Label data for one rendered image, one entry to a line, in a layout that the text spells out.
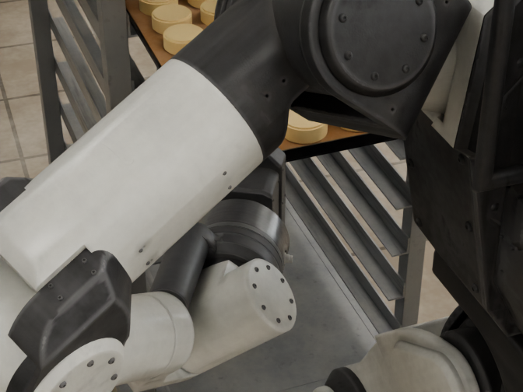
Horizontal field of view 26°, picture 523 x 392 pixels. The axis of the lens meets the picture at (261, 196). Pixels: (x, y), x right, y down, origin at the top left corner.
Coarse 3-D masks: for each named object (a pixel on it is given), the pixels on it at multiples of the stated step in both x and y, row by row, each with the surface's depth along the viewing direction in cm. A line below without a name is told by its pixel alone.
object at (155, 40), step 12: (132, 0) 147; (180, 0) 147; (132, 12) 144; (192, 12) 144; (144, 24) 142; (204, 24) 142; (144, 36) 139; (156, 36) 139; (156, 48) 136; (168, 60) 134; (336, 132) 121; (348, 132) 121; (360, 132) 121; (288, 144) 119; (300, 144) 119
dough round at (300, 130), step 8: (288, 120) 119; (296, 120) 119; (304, 120) 119; (288, 128) 118; (296, 128) 118; (304, 128) 118; (312, 128) 118; (320, 128) 118; (288, 136) 119; (296, 136) 118; (304, 136) 118; (312, 136) 118; (320, 136) 119
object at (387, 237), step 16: (320, 160) 199; (336, 160) 198; (336, 176) 195; (352, 176) 193; (352, 192) 191; (368, 192) 187; (368, 208) 187; (384, 208) 182; (368, 224) 184; (384, 224) 183; (384, 240) 180; (400, 240) 179
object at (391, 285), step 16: (304, 160) 214; (304, 176) 211; (320, 176) 208; (320, 192) 207; (336, 192) 202; (336, 208) 202; (336, 224) 199; (352, 224) 198; (352, 240) 195; (368, 240) 192; (368, 256) 191; (384, 256) 187; (368, 272) 188; (384, 272) 188; (384, 288) 184; (400, 288) 183
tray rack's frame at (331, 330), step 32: (32, 0) 198; (32, 32) 204; (288, 224) 227; (320, 256) 219; (320, 288) 211; (320, 320) 203; (352, 320) 203; (256, 352) 197; (288, 352) 197; (320, 352) 197; (352, 352) 197; (192, 384) 190; (224, 384) 190; (256, 384) 190; (288, 384) 190; (320, 384) 190
